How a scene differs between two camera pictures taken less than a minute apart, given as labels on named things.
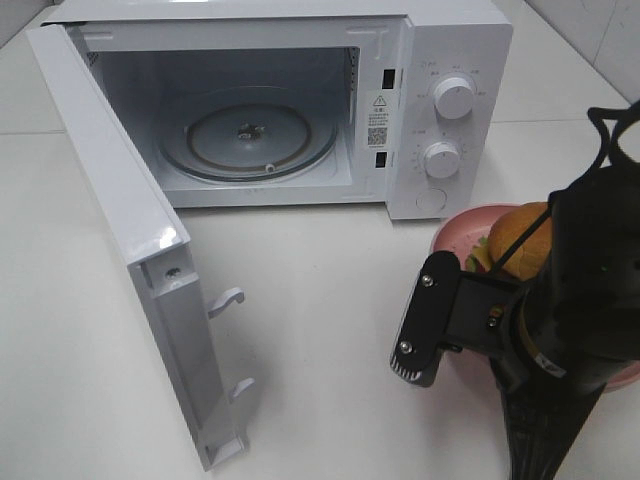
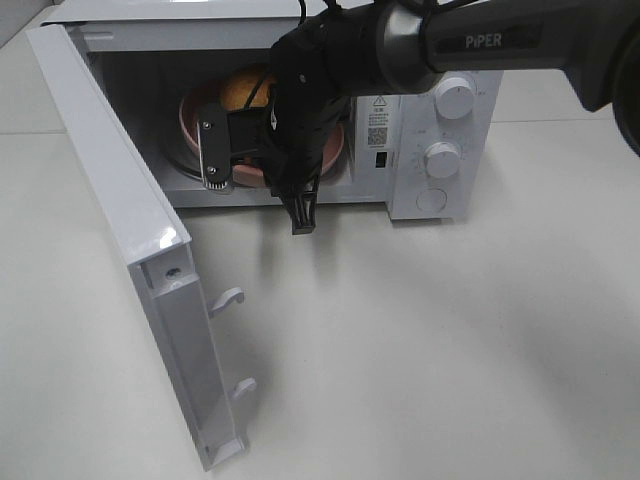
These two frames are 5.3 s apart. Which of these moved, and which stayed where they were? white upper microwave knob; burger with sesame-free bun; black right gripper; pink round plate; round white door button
Moved: pink round plate; burger with sesame-free bun; black right gripper
Stayed: white upper microwave knob; round white door button
